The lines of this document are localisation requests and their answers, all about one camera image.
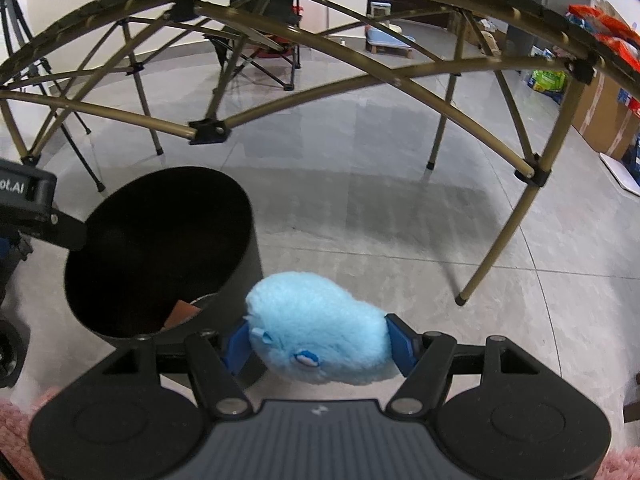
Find light blue plush toy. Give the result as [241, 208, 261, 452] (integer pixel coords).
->
[245, 272, 398, 386]

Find black trash bin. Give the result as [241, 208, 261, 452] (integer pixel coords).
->
[64, 166, 262, 346]

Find orange cardboard piece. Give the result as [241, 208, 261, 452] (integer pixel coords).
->
[163, 300, 201, 330]

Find green plastic bag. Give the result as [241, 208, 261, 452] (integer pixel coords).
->
[527, 70, 566, 94]

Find cardboard box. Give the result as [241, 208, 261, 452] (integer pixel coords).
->
[572, 72, 639, 160]

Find black folding chair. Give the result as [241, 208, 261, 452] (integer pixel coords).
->
[204, 0, 302, 92]

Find red snack bag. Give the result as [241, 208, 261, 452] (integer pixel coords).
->
[565, 4, 639, 72]

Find black camera tripod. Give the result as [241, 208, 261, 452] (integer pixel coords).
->
[0, 0, 108, 194]

